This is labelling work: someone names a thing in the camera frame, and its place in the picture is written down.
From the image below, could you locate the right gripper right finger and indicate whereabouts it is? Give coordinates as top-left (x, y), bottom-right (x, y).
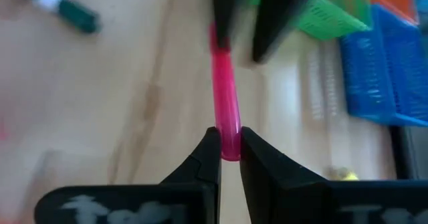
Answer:
top-left (239, 126), bottom-right (428, 224)

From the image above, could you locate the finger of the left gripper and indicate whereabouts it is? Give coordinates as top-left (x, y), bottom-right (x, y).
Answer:
top-left (252, 0), bottom-right (322, 63)
top-left (211, 0), bottom-right (242, 48)

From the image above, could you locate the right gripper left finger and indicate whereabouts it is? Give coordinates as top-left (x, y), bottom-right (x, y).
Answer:
top-left (34, 126), bottom-right (223, 224)

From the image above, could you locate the slim pink highlighter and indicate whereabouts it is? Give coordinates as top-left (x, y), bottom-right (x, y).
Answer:
top-left (209, 21), bottom-right (242, 162)

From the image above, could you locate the yellow highlighter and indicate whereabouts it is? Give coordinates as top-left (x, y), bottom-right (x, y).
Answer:
top-left (327, 166), bottom-right (359, 182)

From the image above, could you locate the green plastic basket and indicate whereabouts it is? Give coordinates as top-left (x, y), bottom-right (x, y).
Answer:
top-left (245, 0), bottom-right (372, 41)

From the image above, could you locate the blue plastic basket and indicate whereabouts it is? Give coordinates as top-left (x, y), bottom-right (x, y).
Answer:
top-left (339, 0), bottom-right (428, 128)

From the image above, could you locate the green Expo marker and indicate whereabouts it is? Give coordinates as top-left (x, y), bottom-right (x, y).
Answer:
top-left (13, 0), bottom-right (101, 35)

